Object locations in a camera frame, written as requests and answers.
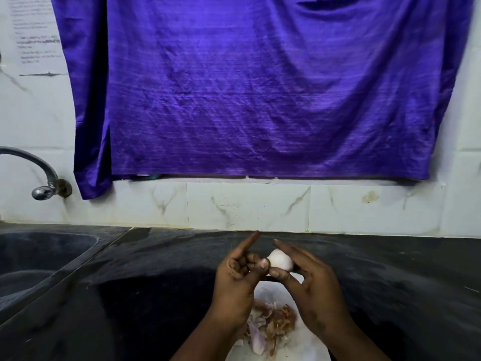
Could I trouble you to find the person's right forearm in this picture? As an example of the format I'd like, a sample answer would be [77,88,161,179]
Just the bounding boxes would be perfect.
[325,321,391,361]

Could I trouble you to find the small brown onion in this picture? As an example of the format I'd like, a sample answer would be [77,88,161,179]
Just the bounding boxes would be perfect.
[266,248,295,274]

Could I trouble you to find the black kitchen sink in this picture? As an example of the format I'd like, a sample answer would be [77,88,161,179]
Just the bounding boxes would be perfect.
[0,231,100,309]

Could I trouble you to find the black stone countertop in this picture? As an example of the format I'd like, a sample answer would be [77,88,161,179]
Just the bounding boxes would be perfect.
[0,223,481,361]

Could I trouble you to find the person's left forearm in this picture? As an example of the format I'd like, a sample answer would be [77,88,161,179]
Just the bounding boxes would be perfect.
[171,313,245,361]

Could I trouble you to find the pile of onion peels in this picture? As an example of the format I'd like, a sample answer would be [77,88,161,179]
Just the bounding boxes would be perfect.
[235,299,298,358]

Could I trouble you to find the person's right hand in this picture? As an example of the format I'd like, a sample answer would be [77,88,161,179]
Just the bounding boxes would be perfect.
[269,239,356,344]

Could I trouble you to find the purple cloth curtain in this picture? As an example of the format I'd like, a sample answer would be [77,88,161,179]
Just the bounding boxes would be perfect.
[51,0,475,201]

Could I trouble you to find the chrome wall faucet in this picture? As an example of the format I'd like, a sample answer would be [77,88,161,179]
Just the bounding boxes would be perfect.
[0,146,73,202]

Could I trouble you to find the person's left hand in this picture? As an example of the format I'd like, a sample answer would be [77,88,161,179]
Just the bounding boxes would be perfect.
[208,232,271,329]

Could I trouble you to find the white printed paper notice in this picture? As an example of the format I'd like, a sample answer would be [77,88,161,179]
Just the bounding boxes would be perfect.
[7,0,69,77]

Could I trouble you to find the white marble cutting board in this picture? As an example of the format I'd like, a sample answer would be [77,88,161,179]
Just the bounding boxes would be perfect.
[225,272,332,361]

